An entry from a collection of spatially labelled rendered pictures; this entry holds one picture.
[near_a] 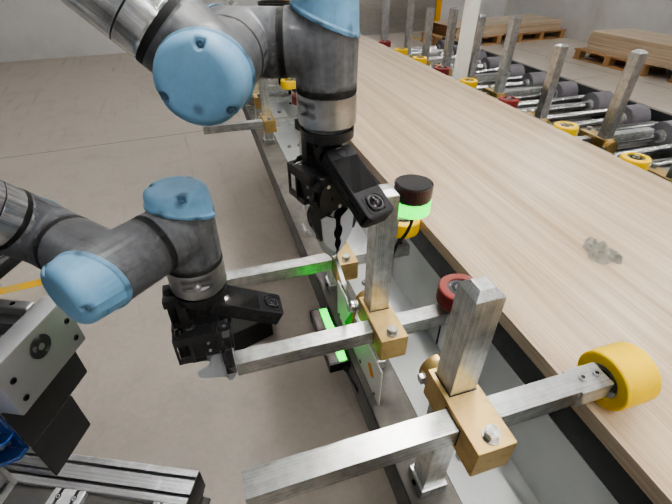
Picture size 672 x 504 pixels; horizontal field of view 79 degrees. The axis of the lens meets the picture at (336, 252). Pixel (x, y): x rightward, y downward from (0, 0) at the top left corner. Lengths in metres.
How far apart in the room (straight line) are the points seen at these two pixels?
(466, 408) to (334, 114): 0.38
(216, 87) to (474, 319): 0.32
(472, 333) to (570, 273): 0.47
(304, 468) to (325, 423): 1.14
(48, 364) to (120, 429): 1.09
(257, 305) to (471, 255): 0.45
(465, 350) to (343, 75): 0.34
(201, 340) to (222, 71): 0.39
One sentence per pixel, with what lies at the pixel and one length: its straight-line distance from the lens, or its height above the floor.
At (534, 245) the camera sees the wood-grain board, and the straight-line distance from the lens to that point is 0.95.
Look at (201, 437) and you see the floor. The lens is 1.67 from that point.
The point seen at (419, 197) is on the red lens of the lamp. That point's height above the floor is 1.10.
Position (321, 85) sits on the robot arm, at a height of 1.27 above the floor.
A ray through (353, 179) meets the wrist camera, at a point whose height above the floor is 1.16.
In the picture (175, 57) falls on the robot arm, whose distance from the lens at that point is 0.37.
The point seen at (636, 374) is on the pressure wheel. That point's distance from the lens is 0.65.
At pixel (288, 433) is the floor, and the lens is 1.61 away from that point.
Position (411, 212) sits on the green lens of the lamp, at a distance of 0.63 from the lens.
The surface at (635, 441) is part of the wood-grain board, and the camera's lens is 0.68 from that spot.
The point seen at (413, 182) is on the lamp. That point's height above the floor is 1.11.
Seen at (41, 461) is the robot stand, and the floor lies 0.77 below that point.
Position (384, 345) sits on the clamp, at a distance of 0.71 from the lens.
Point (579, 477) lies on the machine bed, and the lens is 0.79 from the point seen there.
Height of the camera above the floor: 1.40
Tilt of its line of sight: 37 degrees down
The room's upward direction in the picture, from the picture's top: straight up
